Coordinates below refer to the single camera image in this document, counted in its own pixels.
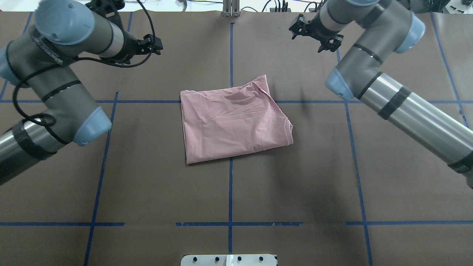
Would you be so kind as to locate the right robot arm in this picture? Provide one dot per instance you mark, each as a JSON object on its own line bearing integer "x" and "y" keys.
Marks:
{"x": 388, "y": 28}

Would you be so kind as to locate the pink Snoopy t-shirt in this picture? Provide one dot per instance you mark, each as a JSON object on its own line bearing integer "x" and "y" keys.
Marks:
{"x": 231, "y": 122}

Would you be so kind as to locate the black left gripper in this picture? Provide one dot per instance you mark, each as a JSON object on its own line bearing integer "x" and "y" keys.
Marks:
{"x": 130, "y": 45}

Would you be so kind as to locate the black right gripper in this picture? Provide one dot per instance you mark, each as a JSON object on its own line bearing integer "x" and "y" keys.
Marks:
{"x": 316, "y": 26}

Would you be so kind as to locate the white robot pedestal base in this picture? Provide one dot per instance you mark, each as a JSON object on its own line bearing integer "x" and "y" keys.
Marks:
{"x": 230, "y": 260}

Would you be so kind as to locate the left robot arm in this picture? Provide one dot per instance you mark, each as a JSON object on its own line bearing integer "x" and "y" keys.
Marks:
{"x": 55, "y": 106}

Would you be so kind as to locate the aluminium frame post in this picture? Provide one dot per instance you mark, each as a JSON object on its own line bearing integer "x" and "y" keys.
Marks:
{"x": 231, "y": 8}

